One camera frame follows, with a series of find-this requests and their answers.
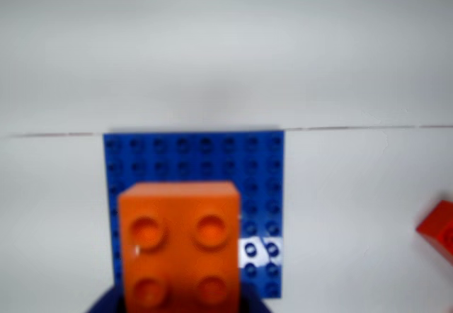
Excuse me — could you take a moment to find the orange 2x4 building block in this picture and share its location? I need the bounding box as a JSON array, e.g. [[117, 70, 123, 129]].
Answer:
[[117, 181, 243, 313]]

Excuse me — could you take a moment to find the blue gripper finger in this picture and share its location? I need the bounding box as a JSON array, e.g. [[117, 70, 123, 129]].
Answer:
[[84, 280, 125, 313], [240, 282, 275, 313]]

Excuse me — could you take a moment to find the blue 8x8 studded baseplate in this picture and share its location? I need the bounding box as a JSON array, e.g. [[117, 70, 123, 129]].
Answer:
[[102, 128, 285, 299]]

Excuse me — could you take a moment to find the red 2x4 building block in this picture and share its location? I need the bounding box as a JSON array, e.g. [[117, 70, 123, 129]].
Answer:
[[415, 199, 453, 259]]

